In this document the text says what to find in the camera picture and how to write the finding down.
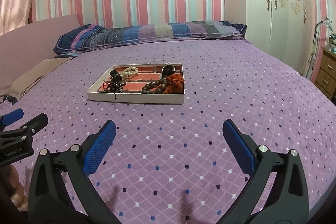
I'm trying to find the black hair ties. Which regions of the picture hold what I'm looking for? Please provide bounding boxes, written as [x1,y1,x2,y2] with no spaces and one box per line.
[106,82,125,100]

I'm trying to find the black claw hair clip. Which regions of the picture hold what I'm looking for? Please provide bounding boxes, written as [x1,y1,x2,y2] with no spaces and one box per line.
[110,70,122,83]

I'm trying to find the brown wooden bead bracelet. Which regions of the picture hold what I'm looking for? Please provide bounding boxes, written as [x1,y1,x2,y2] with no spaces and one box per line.
[140,77,169,94]

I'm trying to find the orange scrunchie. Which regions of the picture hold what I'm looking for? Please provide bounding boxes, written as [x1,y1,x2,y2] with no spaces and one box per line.
[164,73,185,94]

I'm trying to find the black scrunchie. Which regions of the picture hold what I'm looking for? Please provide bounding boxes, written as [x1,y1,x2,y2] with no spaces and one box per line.
[161,64,175,78]

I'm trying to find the white jewelry tray orange lining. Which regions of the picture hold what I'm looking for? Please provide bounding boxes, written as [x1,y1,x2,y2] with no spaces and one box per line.
[87,64,185,105]

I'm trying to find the person left hand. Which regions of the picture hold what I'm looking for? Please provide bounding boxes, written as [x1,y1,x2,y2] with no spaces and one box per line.
[1,165,28,211]

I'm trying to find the beige folded cloth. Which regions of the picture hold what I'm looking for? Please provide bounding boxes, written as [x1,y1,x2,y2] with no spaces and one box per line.
[1,56,74,100]

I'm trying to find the pink headboard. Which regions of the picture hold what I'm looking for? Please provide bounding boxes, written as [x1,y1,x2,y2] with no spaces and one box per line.
[0,15,80,96]

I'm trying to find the purple patterned bedspread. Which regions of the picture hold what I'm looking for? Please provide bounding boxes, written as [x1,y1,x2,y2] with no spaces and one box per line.
[16,40,335,223]

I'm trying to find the cream pearl scrunchie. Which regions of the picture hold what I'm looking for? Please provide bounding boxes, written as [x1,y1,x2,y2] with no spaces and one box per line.
[120,66,139,80]

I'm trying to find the striped patchwork pillow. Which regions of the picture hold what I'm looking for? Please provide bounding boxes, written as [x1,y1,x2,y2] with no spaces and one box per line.
[54,20,247,55]

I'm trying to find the wooden drawer nightstand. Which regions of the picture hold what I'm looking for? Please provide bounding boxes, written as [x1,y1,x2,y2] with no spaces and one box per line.
[314,47,336,101]

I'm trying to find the silver desk lamp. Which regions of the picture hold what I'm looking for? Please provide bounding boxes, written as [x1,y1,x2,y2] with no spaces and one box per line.
[305,16,333,80]

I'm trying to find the white wardrobe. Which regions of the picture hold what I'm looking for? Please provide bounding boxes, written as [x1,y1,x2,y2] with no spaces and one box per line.
[224,0,313,75]

